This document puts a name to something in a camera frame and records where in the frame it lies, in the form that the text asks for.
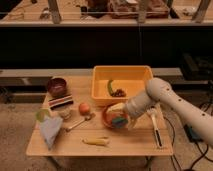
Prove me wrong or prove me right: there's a blue sponge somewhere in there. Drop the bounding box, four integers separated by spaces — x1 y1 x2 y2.
111 116 128 128

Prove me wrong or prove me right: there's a light blue towel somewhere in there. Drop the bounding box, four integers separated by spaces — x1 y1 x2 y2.
39 116 63 150

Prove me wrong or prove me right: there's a white small cup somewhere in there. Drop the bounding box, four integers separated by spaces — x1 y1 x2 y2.
59 108 71 120

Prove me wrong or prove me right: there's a wooden table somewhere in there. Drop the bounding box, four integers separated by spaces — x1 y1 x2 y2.
26 76 173 157

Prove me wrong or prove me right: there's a green cup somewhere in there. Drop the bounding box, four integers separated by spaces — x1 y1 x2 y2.
36 109 50 122

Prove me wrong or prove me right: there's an orange bowl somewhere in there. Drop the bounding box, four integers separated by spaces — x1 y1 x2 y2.
101 106 128 129

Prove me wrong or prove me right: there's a yellow plastic bin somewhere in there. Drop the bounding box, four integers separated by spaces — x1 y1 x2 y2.
91 65 153 106

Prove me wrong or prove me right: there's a metal spoon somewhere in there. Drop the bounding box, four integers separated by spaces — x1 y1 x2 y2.
65 115 92 132

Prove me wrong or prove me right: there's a black foot pedal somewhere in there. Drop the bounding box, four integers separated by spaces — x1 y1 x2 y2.
184 125 202 142

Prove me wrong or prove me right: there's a green chili pepper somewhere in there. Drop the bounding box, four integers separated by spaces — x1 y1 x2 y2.
107 80 115 97

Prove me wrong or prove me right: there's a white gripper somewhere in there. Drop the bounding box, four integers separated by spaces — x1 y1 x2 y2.
124 91 155 129

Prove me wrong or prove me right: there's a dark grapes bunch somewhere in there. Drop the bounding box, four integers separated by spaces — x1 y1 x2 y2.
111 89 126 97

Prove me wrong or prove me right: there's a dark red bowl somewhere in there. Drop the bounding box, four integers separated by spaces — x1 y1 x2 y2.
46 78 67 97

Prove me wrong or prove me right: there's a black cable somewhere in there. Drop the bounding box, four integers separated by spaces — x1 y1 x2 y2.
163 101 213 171

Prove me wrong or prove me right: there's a white handled spatula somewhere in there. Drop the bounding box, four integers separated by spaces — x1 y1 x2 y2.
147 107 163 148

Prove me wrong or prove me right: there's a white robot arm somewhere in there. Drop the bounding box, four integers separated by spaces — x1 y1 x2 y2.
124 78 213 148

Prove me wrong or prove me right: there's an orange fruit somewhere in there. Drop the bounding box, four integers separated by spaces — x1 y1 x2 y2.
78 103 90 116

